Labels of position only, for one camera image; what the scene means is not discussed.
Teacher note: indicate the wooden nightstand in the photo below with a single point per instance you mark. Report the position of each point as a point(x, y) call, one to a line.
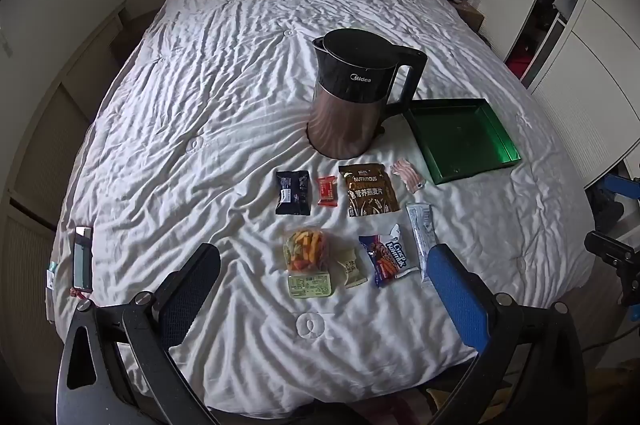
point(467, 12)

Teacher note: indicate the small red snack packet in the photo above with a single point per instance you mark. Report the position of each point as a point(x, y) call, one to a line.
point(328, 191)

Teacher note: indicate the smartphone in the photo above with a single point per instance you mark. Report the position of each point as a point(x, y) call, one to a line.
point(82, 261)

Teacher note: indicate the brown oatmeal packet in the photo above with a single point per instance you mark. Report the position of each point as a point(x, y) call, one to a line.
point(369, 192)

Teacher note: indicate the clear bag of colourful snacks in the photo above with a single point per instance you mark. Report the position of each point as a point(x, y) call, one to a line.
point(307, 250)

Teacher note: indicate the green label snack pack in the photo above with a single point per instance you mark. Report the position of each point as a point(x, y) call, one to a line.
point(310, 287)

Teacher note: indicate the blue cracker packet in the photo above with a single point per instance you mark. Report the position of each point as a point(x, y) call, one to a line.
point(389, 257)

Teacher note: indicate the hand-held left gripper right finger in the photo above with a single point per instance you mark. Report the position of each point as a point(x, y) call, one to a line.
point(452, 290)

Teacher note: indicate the small cream snack packet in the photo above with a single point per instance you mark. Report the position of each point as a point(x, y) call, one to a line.
point(351, 269)

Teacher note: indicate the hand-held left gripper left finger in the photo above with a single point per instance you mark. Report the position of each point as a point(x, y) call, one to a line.
point(192, 290)

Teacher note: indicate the pink striped snack packet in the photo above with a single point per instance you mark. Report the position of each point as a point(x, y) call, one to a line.
point(409, 176)

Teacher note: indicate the white duvet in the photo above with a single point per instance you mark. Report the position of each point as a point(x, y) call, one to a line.
point(225, 80)

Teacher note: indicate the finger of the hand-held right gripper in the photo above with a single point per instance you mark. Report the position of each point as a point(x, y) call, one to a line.
point(622, 187)
point(607, 247)

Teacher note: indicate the black and copper electric kettle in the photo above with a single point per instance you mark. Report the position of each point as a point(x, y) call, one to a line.
point(345, 115)

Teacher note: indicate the black snack packet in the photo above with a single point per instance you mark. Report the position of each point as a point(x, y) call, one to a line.
point(292, 194)

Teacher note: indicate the green tray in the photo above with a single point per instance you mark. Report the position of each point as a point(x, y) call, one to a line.
point(460, 140)

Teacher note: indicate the white wardrobe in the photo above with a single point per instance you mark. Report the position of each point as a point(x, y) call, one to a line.
point(590, 55)

